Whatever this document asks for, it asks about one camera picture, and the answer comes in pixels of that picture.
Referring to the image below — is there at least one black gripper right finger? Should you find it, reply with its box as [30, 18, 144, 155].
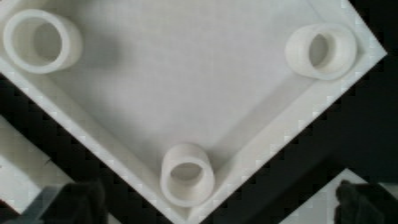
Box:
[334, 180, 398, 224]

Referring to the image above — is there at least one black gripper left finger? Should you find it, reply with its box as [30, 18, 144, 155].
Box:
[16, 183, 108, 224]

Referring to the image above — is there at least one white U-shaped obstacle fence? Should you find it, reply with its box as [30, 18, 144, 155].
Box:
[0, 116, 73, 213]

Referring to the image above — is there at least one white square tabletop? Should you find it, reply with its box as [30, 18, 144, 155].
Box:
[0, 0, 386, 224]

